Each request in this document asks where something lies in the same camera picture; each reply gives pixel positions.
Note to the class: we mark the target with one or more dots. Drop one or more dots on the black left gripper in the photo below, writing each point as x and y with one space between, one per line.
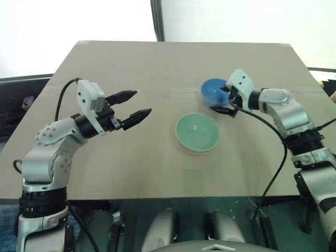
109 119

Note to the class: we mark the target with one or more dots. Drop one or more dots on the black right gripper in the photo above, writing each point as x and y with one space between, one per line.
234 101

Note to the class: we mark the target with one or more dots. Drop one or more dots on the blue bowl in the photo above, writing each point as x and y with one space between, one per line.
212 92

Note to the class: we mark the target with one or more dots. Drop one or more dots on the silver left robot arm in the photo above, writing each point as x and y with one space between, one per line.
44 157

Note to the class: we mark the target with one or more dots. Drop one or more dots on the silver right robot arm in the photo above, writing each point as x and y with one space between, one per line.
291 115

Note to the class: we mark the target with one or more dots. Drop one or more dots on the green bowl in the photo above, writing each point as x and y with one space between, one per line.
197 131

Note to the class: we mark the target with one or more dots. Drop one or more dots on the small red white object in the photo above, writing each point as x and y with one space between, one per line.
27 102

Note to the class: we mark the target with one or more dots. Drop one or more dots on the grey robot chest cover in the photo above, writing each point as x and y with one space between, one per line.
210 248

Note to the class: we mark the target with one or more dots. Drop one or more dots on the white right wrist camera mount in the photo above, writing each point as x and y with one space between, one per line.
242 81

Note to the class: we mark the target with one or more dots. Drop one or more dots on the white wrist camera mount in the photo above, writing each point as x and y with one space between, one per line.
85 99
242 81

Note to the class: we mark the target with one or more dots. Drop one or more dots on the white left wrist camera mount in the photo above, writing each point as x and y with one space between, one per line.
85 99

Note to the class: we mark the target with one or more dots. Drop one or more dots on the dark window post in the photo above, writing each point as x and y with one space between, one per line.
157 21

